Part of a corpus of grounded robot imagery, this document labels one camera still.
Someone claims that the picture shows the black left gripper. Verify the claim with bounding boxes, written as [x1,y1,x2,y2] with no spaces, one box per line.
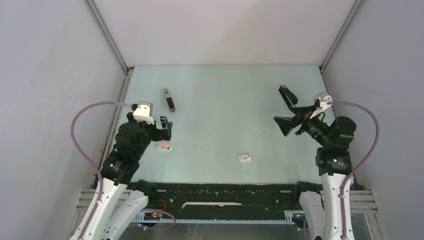
[128,112,172,158]

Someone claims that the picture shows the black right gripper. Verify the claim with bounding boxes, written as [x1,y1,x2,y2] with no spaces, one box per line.
[273,103,331,147]

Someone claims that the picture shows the beige and black large stapler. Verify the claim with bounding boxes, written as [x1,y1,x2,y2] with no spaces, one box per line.
[163,88,176,114]

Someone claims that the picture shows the white staple box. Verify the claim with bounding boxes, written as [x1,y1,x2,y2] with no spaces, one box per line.
[238,154,252,163]

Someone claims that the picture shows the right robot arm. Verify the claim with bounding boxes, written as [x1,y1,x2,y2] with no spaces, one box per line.
[273,106,357,240]

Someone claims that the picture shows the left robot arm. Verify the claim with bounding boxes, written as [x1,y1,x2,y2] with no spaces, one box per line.
[71,112,173,240]

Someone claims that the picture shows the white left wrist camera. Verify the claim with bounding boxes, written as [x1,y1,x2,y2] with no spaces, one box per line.
[132,101,155,125]

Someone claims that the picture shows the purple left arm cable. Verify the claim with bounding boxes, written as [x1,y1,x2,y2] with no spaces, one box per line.
[70,101,176,240]

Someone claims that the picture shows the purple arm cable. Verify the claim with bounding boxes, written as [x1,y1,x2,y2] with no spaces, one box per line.
[70,101,176,240]
[303,100,381,240]

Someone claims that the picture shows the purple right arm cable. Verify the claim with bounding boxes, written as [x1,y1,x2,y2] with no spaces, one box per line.
[303,100,381,240]

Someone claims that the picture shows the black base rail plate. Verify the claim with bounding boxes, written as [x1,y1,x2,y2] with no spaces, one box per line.
[92,181,335,222]

